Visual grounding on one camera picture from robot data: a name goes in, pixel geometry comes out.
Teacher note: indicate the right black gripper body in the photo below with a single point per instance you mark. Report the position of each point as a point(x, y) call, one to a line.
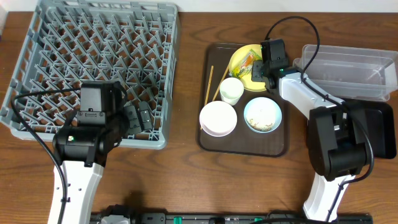
point(259, 71)

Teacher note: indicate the clear plastic bin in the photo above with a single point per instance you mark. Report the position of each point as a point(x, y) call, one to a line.
point(348, 72)

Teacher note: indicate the black waste tray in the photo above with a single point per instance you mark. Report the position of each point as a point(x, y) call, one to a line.
point(381, 124)

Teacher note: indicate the yellow plate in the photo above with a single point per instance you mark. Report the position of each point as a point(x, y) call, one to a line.
point(247, 80)

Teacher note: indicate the brown serving tray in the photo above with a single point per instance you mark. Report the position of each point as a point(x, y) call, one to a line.
point(242, 140)

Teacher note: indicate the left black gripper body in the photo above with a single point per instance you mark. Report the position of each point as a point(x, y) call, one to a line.
point(137, 118)

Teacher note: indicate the rice food scraps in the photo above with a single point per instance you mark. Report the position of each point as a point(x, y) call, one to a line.
point(262, 124)

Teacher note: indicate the light blue bowl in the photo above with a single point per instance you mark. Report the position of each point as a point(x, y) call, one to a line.
point(263, 107)

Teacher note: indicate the wooden chopstick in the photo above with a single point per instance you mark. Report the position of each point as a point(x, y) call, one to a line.
point(208, 86)
point(222, 78)

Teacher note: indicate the grey plastic dish rack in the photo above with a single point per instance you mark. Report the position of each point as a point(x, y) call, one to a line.
point(69, 42)

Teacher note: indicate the right wooden chopstick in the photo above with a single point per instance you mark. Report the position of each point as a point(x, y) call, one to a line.
point(222, 78)

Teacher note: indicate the white cup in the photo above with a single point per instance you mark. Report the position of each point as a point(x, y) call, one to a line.
point(231, 89)

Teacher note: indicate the left wooden chopstick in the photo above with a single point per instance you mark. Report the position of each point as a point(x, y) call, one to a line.
point(208, 86)

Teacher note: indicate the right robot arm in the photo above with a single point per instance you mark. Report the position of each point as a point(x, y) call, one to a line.
point(331, 178)

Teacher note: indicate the green orange snack wrapper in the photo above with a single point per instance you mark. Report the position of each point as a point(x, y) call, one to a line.
point(242, 63)

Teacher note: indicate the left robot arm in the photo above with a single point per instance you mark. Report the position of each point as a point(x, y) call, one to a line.
point(82, 144)

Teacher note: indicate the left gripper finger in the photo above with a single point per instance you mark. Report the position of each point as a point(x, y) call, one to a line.
point(145, 116)
point(134, 124)

